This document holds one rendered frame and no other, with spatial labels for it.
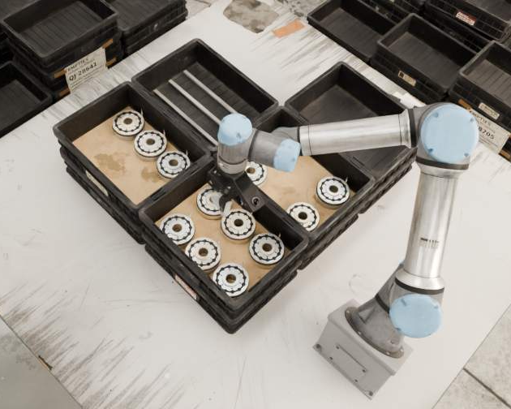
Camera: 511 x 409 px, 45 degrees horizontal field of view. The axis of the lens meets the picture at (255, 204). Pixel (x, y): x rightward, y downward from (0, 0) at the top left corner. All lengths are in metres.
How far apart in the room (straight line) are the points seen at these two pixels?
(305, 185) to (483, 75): 1.29
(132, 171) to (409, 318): 0.96
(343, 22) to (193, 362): 2.09
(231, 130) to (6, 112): 1.67
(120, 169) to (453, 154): 1.04
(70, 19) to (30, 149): 0.90
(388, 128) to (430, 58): 1.62
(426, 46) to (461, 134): 1.83
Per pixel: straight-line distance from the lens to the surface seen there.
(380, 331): 1.64
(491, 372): 2.79
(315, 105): 2.15
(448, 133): 1.37
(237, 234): 1.79
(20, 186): 2.14
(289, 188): 1.93
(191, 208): 1.87
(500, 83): 2.98
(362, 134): 1.52
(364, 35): 3.30
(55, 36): 2.88
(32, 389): 2.59
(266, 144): 1.42
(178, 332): 1.84
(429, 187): 1.41
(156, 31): 3.03
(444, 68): 3.10
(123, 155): 1.99
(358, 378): 1.79
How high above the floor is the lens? 2.42
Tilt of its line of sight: 58 degrees down
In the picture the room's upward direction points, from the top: 9 degrees clockwise
